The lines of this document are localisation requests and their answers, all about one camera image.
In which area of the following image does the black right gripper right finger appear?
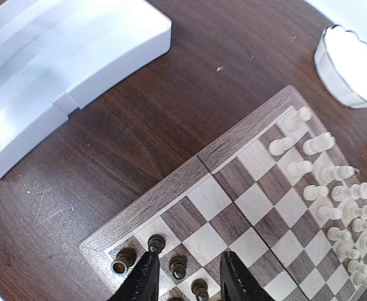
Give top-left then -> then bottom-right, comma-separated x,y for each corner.
220,251 -> 273,301

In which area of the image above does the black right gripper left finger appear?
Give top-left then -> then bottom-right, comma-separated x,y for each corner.
108,251 -> 160,301

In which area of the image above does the dark pawn file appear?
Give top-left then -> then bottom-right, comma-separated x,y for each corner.
169,255 -> 187,280

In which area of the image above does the white plastic compartment tray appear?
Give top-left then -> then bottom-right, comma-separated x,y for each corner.
0,1 -> 172,179

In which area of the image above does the dark knight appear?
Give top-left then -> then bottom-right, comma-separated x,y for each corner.
191,278 -> 209,301

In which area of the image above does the dark chess piece small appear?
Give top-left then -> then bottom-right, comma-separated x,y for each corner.
147,234 -> 166,253

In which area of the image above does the wooden chessboard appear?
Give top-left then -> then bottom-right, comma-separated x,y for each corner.
79,86 -> 367,300

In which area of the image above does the white king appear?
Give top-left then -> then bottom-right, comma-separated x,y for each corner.
343,205 -> 367,219

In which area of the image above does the white bishop left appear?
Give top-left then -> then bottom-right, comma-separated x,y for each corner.
318,166 -> 355,182

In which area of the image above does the white queen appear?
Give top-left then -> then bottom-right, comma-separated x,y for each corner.
331,182 -> 367,202

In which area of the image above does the white knight left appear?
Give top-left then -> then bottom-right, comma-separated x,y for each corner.
302,132 -> 336,156

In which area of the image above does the white scalloped bowl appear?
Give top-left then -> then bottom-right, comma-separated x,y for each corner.
314,24 -> 367,108

